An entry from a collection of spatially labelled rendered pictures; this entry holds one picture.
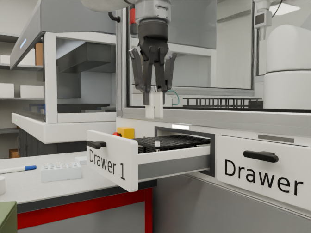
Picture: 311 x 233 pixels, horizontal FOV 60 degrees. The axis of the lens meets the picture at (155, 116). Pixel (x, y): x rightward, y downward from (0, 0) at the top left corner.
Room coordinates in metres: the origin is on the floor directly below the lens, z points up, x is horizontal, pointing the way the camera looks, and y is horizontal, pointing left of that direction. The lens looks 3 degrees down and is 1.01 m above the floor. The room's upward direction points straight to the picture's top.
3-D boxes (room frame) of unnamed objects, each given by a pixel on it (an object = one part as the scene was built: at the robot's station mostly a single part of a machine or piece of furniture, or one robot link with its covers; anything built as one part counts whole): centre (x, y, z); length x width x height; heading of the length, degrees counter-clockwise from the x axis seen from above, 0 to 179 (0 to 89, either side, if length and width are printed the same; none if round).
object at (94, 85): (2.44, 0.56, 1.13); 1.78 x 1.14 x 0.45; 32
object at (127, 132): (1.08, 0.12, 0.88); 0.07 x 0.05 x 0.07; 32
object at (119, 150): (0.69, 0.12, 0.87); 0.29 x 0.02 x 0.11; 32
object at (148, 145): (0.74, 0.04, 0.90); 0.18 x 0.02 x 0.01; 32
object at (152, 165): (0.80, -0.05, 0.86); 0.40 x 0.26 x 0.06; 122
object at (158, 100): (0.69, -0.01, 1.00); 0.03 x 0.01 x 0.07; 32
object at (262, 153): (0.53, -0.21, 0.91); 0.07 x 0.04 x 0.01; 32
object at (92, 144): (0.67, 0.14, 0.91); 0.07 x 0.04 x 0.01; 32
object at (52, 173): (0.90, 0.32, 0.78); 0.12 x 0.08 x 0.04; 111
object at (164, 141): (0.79, -0.05, 0.87); 0.22 x 0.18 x 0.06; 122
